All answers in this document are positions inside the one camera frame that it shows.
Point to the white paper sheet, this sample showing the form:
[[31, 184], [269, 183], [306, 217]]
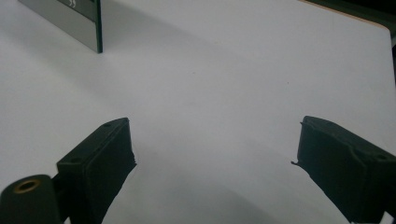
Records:
[[202, 77]]

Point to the black and white box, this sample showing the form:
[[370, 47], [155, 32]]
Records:
[[68, 18]]

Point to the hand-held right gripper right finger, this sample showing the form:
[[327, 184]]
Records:
[[342, 168]]

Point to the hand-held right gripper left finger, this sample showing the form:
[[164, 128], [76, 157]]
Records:
[[93, 168]]

